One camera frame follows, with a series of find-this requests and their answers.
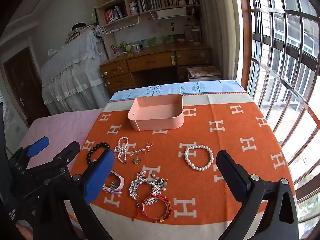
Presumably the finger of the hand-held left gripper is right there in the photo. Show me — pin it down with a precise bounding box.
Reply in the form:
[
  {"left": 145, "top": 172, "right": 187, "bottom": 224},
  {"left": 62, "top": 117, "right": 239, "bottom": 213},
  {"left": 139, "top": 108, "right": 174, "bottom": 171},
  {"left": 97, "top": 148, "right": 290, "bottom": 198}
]
[
  {"left": 51, "top": 141, "right": 81, "bottom": 173},
  {"left": 9, "top": 137, "right": 50, "bottom": 172}
]

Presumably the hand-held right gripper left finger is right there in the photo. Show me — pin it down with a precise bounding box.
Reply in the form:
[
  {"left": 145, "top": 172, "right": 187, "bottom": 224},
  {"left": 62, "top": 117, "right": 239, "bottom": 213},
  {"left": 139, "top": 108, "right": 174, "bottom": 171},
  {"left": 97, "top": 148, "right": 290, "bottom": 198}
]
[{"left": 32, "top": 149, "right": 116, "bottom": 240}]

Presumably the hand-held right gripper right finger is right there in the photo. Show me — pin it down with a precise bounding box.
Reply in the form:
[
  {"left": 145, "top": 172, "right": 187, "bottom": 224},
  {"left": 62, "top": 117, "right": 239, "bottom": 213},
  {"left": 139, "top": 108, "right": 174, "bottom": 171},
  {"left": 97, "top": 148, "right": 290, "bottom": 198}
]
[{"left": 216, "top": 150, "right": 299, "bottom": 240}]

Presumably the white strap wristwatch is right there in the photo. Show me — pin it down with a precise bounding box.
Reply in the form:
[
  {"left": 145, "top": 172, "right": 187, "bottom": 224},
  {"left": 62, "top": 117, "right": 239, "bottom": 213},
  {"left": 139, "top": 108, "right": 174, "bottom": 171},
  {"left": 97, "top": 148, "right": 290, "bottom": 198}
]
[{"left": 102, "top": 170, "right": 125, "bottom": 194}]

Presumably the black bead bracelet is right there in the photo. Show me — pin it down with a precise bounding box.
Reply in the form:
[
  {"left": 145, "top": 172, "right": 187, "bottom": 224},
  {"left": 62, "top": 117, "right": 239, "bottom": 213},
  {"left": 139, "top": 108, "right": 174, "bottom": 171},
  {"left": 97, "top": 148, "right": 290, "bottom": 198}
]
[{"left": 86, "top": 142, "right": 110, "bottom": 165}]

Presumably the small pearl strand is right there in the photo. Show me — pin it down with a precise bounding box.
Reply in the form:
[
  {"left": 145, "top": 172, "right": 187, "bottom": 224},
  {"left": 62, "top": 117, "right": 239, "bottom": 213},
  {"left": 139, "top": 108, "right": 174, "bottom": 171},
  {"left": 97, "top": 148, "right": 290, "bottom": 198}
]
[{"left": 114, "top": 137, "right": 129, "bottom": 165}]

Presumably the silver rhinestone hair comb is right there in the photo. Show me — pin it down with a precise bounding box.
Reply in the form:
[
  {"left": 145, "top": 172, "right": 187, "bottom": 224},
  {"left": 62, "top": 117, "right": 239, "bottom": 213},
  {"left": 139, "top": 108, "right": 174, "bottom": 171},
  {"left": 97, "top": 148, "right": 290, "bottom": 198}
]
[{"left": 129, "top": 170, "right": 168, "bottom": 198}]

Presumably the white pearl bracelet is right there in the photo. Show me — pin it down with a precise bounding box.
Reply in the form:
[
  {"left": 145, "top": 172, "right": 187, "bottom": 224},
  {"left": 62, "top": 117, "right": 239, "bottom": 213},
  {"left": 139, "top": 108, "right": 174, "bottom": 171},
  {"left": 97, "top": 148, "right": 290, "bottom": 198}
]
[{"left": 184, "top": 144, "right": 214, "bottom": 172}]

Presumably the red bangle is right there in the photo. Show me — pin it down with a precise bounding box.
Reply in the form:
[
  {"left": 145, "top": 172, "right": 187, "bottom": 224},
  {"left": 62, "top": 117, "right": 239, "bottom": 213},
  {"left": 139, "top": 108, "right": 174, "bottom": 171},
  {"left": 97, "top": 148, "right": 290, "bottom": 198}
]
[{"left": 132, "top": 195, "right": 173, "bottom": 223}]

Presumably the pink storage box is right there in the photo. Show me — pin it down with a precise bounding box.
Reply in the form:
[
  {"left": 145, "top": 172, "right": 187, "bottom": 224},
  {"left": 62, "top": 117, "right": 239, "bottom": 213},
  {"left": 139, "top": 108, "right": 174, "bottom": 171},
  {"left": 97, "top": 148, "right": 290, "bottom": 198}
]
[{"left": 127, "top": 94, "right": 185, "bottom": 132}]

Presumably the pink bed sheet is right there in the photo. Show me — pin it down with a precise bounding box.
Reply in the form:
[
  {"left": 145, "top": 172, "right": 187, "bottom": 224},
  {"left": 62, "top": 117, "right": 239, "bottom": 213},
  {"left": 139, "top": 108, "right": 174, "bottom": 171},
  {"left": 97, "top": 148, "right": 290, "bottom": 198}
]
[{"left": 17, "top": 109, "right": 104, "bottom": 178}]

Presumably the pearl hair pin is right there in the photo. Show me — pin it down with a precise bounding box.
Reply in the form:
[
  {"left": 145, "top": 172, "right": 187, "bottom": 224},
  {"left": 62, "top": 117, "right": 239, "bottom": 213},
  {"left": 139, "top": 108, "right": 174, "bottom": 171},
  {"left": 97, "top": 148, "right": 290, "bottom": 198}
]
[{"left": 130, "top": 142, "right": 153, "bottom": 156}]

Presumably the orange patterned blanket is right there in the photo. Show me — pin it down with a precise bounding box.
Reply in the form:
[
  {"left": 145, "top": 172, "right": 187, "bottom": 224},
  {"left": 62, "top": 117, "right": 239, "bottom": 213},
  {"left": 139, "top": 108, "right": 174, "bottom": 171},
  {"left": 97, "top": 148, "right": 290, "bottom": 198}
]
[{"left": 67, "top": 92, "right": 298, "bottom": 240}]

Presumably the dark wooden door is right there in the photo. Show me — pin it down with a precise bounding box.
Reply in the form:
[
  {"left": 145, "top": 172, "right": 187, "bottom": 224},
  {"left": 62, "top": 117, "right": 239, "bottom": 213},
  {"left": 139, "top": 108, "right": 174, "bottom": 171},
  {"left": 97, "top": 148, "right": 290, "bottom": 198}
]
[{"left": 2, "top": 46, "right": 50, "bottom": 125}]

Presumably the blue tree-print cloth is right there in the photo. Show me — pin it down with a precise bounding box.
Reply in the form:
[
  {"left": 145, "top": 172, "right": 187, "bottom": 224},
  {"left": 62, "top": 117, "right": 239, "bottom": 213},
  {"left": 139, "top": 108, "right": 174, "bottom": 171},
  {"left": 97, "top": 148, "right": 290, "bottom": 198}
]
[{"left": 109, "top": 80, "right": 247, "bottom": 102}]

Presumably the stack of magazines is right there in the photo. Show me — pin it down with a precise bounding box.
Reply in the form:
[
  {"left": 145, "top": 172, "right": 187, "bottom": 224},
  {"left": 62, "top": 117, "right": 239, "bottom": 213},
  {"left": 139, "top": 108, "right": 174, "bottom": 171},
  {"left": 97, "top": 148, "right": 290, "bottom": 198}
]
[{"left": 187, "top": 66, "right": 222, "bottom": 82}]

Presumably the pile of papers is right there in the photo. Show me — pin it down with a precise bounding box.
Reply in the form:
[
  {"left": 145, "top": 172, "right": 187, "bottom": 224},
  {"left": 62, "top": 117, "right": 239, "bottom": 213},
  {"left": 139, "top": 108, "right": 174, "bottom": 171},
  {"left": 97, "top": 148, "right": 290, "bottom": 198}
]
[{"left": 66, "top": 23, "right": 97, "bottom": 43}]

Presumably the wooden desk with drawers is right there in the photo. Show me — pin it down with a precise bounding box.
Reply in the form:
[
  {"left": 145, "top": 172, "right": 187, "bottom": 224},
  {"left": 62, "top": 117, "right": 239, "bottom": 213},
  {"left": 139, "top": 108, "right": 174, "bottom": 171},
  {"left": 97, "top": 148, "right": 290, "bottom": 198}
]
[{"left": 99, "top": 44, "right": 213, "bottom": 95}]

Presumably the metal window grille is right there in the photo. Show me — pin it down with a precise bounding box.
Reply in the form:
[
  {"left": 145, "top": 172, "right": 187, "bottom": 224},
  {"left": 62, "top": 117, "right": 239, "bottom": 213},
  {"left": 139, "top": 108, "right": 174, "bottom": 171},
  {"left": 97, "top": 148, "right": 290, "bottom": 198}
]
[{"left": 240, "top": 0, "right": 320, "bottom": 230}]

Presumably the cream curtain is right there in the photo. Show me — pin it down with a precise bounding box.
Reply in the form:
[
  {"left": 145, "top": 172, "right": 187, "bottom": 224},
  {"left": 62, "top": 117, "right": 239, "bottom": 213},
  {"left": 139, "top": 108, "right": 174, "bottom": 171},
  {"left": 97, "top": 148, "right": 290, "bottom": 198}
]
[{"left": 196, "top": 0, "right": 242, "bottom": 80}]

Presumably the white tray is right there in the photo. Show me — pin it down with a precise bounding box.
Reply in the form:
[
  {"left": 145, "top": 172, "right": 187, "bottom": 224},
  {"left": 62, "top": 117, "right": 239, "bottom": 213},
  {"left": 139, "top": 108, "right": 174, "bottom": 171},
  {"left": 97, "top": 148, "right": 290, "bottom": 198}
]
[{"left": 156, "top": 7, "right": 187, "bottom": 18}]

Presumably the row of books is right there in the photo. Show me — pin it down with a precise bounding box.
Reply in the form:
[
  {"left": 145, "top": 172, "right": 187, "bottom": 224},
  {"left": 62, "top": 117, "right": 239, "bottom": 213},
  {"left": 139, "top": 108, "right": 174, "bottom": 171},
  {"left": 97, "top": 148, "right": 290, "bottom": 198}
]
[{"left": 104, "top": 0, "right": 200, "bottom": 23}]

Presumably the white wire basket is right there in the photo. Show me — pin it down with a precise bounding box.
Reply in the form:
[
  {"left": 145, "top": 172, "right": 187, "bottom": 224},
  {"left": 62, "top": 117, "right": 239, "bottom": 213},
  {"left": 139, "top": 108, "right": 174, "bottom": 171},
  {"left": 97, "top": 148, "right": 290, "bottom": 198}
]
[
  {"left": 102, "top": 12, "right": 140, "bottom": 34},
  {"left": 149, "top": 4, "right": 195, "bottom": 21}
]

